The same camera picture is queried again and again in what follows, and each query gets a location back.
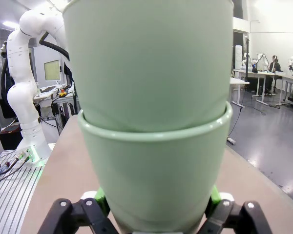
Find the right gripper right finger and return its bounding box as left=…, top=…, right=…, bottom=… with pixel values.
left=199, top=185, right=276, bottom=234

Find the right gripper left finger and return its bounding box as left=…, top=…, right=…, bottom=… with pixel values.
left=38, top=187, right=118, bottom=234

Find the light green plastic cup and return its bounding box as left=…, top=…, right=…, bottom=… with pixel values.
left=77, top=101, right=234, bottom=234
left=62, top=0, right=234, bottom=134

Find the long white lab desk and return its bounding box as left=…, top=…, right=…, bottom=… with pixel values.
left=231, top=69, right=293, bottom=108

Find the lit desktop monitor screen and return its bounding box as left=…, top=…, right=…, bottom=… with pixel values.
left=43, top=59, right=62, bottom=81

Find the seated person in black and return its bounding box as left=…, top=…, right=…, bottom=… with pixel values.
left=266, top=55, right=283, bottom=96

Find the aluminium profile base plate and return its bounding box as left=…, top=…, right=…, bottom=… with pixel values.
left=0, top=148, right=46, bottom=234

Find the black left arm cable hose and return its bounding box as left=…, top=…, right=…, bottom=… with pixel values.
left=39, top=31, right=71, bottom=62

